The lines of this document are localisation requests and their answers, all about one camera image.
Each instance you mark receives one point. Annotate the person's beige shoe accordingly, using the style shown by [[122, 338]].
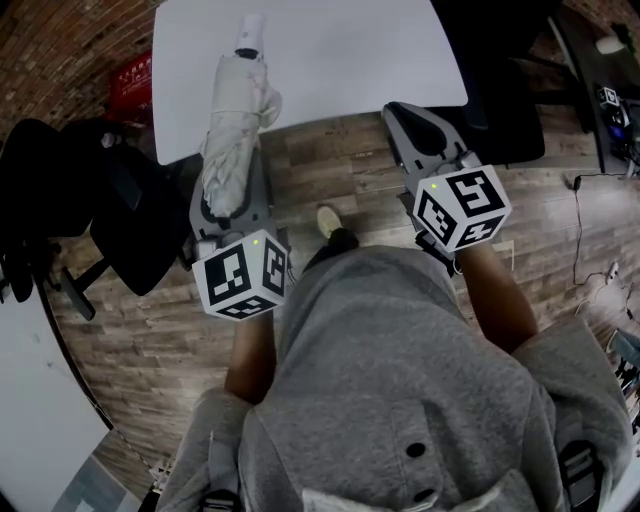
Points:
[[329, 220]]

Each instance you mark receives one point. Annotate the white umbrella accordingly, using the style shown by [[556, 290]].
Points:
[[235, 125]]

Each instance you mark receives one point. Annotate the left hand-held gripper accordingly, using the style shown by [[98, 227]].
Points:
[[240, 275]]

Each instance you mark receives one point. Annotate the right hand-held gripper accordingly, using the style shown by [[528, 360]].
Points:
[[460, 205]]

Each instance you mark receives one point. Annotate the black electronic device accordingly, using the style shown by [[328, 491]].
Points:
[[622, 130]]

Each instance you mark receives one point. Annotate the white vase with green plant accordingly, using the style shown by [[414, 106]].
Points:
[[610, 45]]

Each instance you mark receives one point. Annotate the white desk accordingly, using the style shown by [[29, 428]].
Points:
[[30, 400]]

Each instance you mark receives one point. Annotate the person's right forearm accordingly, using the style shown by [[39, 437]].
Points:
[[500, 300]]

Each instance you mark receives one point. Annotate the white patterned block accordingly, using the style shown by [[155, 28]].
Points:
[[609, 96]]

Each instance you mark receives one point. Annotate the black mesh office chair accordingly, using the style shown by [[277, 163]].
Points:
[[500, 100], [125, 220]]

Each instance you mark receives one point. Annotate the person's grey hoodie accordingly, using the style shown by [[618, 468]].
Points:
[[390, 380]]

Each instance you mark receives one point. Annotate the dark desk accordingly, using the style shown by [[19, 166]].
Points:
[[585, 75]]

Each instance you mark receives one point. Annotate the red box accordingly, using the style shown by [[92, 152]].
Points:
[[132, 85]]

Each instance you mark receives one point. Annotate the person's left forearm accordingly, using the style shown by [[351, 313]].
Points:
[[252, 355]]

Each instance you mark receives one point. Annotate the person's black trouser leg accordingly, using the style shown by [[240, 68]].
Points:
[[335, 245]]

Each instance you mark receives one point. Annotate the white table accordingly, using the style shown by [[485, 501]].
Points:
[[350, 60]]

